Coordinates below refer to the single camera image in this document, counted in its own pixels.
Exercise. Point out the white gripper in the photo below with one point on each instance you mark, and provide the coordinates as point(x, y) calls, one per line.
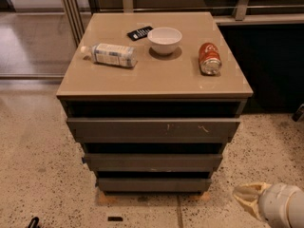
point(275, 203)

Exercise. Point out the grey drawer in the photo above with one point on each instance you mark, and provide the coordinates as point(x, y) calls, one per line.
point(166, 130)
point(154, 185)
point(153, 162)

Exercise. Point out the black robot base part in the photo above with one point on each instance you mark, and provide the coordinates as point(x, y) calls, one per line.
point(297, 115)

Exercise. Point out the grey drawer cabinet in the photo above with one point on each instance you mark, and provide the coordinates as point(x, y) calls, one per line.
point(159, 86)

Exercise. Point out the red soda can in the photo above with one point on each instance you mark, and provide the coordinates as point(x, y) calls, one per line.
point(209, 59)

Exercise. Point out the white ceramic bowl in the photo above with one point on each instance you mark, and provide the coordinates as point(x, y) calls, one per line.
point(164, 41)

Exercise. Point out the clear plastic water bottle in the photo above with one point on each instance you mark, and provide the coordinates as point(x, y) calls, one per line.
point(112, 55)

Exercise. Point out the black snack packet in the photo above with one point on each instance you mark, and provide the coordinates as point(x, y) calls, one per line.
point(139, 33)

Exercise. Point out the black object floor corner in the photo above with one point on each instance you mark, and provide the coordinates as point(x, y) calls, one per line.
point(34, 223)

